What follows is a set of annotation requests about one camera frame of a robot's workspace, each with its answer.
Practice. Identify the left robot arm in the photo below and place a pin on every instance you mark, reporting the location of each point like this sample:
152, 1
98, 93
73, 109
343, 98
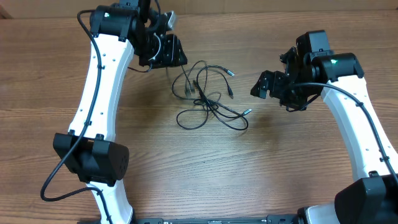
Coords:
117, 33

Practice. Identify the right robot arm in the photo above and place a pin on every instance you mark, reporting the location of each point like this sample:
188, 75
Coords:
313, 70

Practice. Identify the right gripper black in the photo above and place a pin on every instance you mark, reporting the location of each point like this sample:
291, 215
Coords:
276, 80

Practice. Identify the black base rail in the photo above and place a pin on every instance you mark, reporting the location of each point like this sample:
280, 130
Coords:
270, 219

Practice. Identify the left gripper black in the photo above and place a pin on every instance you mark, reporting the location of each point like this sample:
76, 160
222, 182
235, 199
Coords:
174, 47

